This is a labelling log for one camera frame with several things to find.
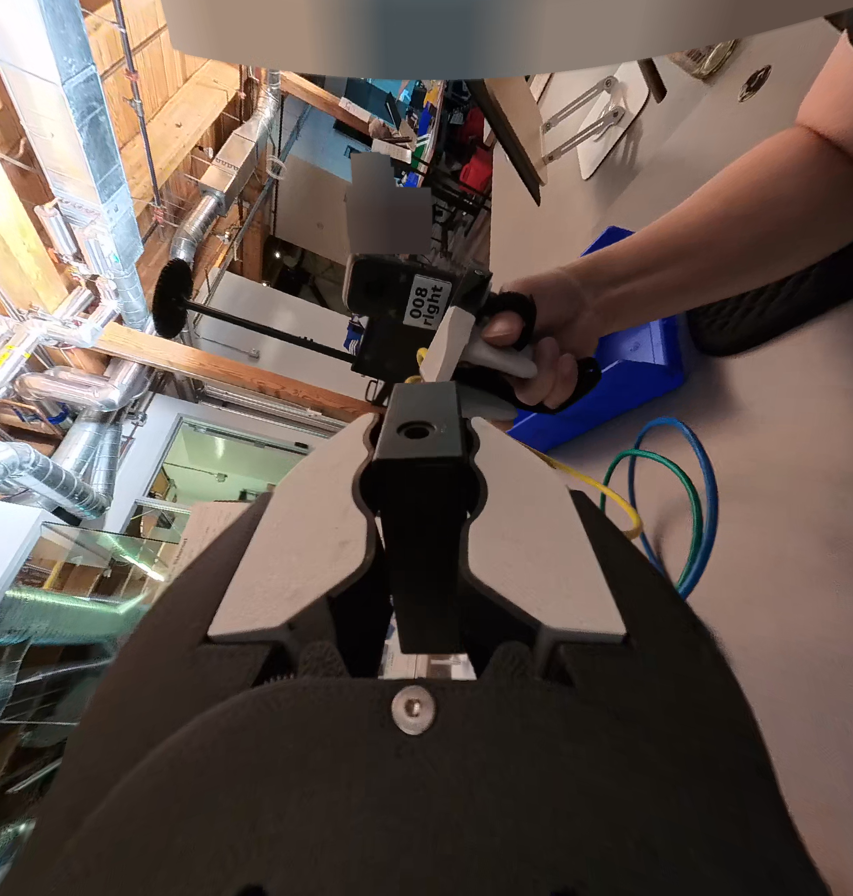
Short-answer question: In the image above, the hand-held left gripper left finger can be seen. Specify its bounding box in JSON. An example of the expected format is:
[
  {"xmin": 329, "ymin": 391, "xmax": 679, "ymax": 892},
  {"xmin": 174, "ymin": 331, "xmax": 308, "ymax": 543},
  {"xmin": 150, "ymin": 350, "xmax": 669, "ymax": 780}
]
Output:
[{"xmin": 206, "ymin": 413, "xmax": 390, "ymax": 679}]

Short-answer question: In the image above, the person's right hand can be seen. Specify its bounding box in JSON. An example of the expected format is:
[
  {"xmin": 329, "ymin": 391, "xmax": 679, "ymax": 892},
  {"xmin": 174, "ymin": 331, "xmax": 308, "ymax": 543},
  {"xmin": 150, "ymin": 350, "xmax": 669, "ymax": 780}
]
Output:
[{"xmin": 481, "ymin": 268, "xmax": 604, "ymax": 412}]

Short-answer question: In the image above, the person's right forearm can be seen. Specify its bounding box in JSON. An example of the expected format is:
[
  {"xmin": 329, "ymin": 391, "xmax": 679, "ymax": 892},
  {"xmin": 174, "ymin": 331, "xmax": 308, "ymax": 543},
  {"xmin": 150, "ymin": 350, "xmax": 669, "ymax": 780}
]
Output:
[{"xmin": 573, "ymin": 28, "xmax": 853, "ymax": 351}]

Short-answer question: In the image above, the green ethernet cable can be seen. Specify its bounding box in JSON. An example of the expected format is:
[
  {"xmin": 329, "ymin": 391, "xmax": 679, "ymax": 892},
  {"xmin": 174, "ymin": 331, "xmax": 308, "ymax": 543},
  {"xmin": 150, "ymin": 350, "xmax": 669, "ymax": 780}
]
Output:
[{"xmin": 600, "ymin": 448, "xmax": 704, "ymax": 596}]

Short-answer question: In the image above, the black network switch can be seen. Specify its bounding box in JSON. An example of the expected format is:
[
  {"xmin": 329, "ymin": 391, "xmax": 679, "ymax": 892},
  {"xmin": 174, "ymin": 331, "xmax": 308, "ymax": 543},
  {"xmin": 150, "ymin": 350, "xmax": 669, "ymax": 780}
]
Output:
[{"xmin": 371, "ymin": 381, "xmax": 469, "ymax": 655}]

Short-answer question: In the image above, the yellow ethernet cable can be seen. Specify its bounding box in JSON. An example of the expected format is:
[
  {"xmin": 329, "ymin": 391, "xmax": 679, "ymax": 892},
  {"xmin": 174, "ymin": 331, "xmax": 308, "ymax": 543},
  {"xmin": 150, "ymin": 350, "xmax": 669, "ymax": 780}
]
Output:
[{"xmin": 402, "ymin": 346, "xmax": 644, "ymax": 540}]

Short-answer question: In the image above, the large spiral ceiling duct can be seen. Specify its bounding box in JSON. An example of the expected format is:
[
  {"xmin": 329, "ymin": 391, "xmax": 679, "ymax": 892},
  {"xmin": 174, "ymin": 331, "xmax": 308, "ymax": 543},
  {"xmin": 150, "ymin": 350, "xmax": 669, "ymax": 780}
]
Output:
[{"xmin": 0, "ymin": 0, "xmax": 154, "ymax": 330}]

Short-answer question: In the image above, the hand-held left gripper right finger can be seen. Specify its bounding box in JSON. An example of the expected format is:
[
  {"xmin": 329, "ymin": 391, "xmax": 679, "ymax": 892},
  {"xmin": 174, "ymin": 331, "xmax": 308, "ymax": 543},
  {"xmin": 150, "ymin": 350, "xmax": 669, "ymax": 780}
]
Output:
[{"xmin": 456, "ymin": 417, "xmax": 629, "ymax": 679}]

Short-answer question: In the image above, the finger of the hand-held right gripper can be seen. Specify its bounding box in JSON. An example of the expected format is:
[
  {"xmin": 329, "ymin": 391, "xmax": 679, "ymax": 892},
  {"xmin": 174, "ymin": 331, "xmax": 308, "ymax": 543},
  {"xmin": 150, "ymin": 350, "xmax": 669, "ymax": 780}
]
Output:
[{"xmin": 421, "ymin": 305, "xmax": 476, "ymax": 386}]

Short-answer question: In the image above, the blue ethernet cable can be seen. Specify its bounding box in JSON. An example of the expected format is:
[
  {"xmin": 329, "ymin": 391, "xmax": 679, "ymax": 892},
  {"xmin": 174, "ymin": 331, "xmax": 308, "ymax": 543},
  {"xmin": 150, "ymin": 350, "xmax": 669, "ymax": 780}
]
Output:
[{"xmin": 626, "ymin": 418, "xmax": 719, "ymax": 602}]

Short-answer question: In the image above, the blue plastic bin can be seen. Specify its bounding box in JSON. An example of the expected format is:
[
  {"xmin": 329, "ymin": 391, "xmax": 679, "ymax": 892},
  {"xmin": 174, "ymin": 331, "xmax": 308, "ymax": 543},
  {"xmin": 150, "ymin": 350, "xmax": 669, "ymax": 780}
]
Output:
[{"xmin": 507, "ymin": 225, "xmax": 686, "ymax": 455}]

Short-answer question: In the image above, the wooden pillar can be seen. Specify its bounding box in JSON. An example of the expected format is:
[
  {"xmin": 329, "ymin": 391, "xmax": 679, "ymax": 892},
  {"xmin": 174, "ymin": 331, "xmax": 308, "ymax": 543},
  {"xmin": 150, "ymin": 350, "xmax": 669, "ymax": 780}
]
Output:
[{"xmin": 91, "ymin": 322, "xmax": 378, "ymax": 421}]

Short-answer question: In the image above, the black board metal stand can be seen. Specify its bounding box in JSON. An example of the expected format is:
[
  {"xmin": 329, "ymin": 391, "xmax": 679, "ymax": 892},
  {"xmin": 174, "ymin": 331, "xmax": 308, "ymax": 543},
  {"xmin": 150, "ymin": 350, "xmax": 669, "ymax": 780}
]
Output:
[{"xmin": 472, "ymin": 59, "xmax": 651, "ymax": 207}]

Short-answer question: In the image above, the black panel stand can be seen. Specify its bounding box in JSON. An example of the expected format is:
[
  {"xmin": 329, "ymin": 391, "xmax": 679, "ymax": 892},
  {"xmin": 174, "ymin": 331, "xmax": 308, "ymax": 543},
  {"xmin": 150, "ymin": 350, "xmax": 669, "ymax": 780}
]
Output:
[{"xmin": 152, "ymin": 258, "xmax": 439, "ymax": 384}]

